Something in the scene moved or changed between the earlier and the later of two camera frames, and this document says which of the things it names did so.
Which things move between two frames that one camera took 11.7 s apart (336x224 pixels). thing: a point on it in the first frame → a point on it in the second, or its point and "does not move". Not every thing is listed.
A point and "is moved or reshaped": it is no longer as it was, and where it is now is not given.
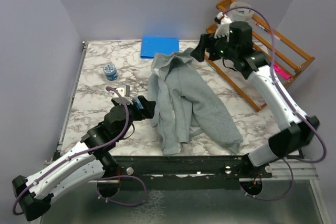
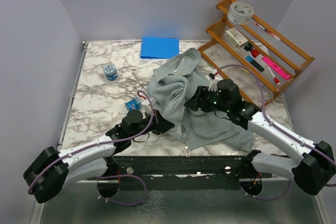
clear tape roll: [241, 14] does not move
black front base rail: [188, 172] does not move
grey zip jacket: [184, 103] is moved or reshaped
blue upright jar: [110, 71] does not move
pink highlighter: [286, 75] does not move
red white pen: [268, 31] does not move
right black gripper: [206, 41] → [202, 93]
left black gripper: [147, 110] → [161, 125]
